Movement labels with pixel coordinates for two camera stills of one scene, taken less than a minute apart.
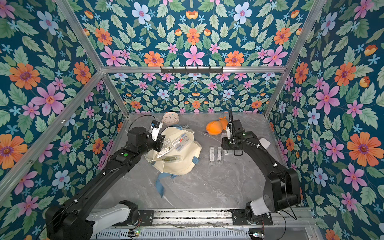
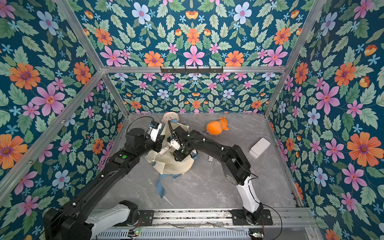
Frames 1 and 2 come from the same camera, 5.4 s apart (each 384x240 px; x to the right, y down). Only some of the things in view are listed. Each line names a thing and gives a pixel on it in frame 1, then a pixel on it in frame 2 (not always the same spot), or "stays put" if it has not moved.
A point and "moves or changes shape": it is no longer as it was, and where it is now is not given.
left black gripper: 159,142 stays put
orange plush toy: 215,127 stays put
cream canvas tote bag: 179,154 moves or changes shape
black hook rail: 192,70 stays put
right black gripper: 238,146 → 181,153
